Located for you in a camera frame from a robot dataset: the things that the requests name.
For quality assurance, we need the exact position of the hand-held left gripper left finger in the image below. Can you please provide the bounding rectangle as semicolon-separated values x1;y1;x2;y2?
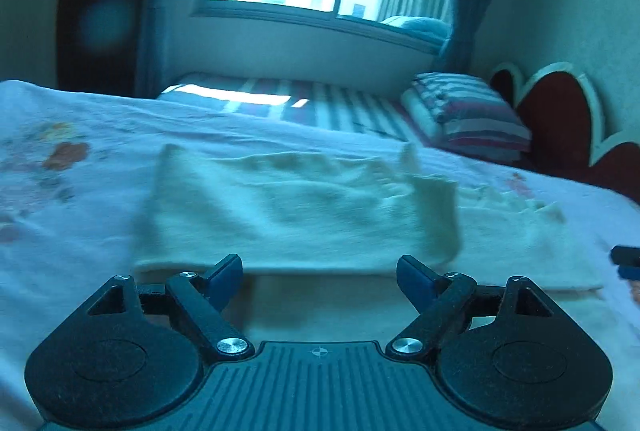
87;254;256;359

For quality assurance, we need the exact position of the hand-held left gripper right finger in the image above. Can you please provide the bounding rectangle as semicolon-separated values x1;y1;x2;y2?
385;255;555;357

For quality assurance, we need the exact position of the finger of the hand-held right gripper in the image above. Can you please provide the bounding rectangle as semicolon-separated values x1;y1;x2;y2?
610;245;640;282

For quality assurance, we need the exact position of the cream small garment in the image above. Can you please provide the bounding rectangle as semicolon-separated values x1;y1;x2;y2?
131;142;608;293

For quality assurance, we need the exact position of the red heart-shaped headboard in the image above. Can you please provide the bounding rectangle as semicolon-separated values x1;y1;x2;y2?
489;61;640;207

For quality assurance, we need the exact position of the striped pillow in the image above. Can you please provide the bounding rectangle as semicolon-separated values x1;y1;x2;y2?
400;72;533;162

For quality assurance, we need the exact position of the white floral bed sheet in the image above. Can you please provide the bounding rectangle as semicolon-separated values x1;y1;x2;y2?
0;80;640;431

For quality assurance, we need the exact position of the striped mattress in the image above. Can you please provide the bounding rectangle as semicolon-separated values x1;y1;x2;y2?
156;72;441;146

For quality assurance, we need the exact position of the blue folded cloth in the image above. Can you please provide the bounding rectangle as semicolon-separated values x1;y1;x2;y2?
378;15;453;46

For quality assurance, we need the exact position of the dark wooden wardrobe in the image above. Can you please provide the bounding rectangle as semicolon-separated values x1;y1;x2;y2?
54;0;156;98

